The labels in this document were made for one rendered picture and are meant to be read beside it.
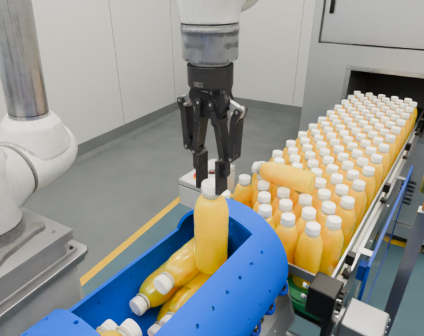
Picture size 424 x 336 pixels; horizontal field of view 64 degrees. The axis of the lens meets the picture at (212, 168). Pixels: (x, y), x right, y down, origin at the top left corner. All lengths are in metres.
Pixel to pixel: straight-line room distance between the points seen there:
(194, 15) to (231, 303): 0.47
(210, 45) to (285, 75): 4.75
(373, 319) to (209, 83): 0.82
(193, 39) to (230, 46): 0.06
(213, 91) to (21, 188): 0.60
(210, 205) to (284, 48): 4.64
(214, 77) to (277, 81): 4.78
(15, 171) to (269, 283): 0.66
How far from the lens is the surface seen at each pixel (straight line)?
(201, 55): 0.52
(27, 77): 0.98
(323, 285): 0.95
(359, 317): 1.10
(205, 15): 0.51
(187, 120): 0.61
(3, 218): 0.96
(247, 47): 5.40
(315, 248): 0.97
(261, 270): 0.71
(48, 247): 1.00
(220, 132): 0.57
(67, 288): 1.11
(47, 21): 3.74
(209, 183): 0.64
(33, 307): 1.05
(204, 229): 0.67
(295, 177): 1.06
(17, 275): 0.98
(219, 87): 0.54
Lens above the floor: 1.66
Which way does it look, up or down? 27 degrees down
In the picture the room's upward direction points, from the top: straight up
